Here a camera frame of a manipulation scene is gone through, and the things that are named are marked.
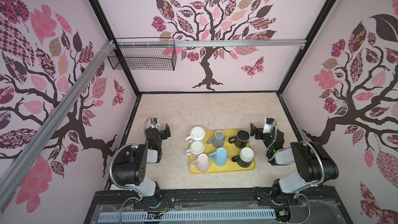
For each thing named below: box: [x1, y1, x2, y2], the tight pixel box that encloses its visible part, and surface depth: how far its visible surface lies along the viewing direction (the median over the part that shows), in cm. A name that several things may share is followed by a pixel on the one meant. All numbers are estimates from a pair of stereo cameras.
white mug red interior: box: [185, 141, 205, 156], surface depth 85 cm
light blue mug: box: [208, 147, 229, 168], surface depth 81 cm
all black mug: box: [228, 129, 251, 149], surface depth 89 cm
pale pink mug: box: [189, 153, 210, 173], surface depth 79 cm
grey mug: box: [206, 130, 226, 149], surface depth 89 cm
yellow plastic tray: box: [188, 129, 256, 174], surface depth 85 cm
